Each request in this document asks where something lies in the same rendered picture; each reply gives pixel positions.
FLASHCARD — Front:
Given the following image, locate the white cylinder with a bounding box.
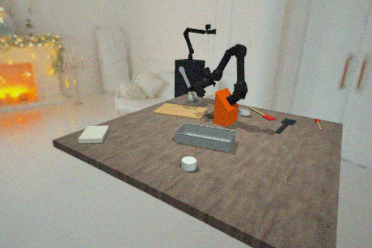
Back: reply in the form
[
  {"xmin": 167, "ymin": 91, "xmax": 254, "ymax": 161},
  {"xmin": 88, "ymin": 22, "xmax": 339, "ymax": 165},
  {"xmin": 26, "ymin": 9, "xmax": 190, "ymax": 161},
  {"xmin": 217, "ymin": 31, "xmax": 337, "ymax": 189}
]
[{"xmin": 182, "ymin": 157, "xmax": 197, "ymax": 171}]

